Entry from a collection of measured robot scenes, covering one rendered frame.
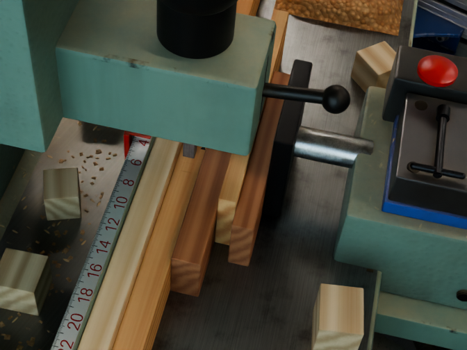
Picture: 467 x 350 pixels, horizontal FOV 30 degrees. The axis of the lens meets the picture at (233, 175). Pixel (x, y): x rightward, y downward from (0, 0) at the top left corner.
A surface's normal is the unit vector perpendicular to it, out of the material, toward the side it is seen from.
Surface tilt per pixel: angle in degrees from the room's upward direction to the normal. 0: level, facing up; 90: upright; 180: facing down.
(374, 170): 0
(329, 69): 0
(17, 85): 90
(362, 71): 90
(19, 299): 90
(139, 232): 0
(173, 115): 90
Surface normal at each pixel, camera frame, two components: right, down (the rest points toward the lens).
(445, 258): -0.21, 0.75
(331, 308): 0.07, -0.62
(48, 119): 0.97, 0.21
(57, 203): 0.15, 0.78
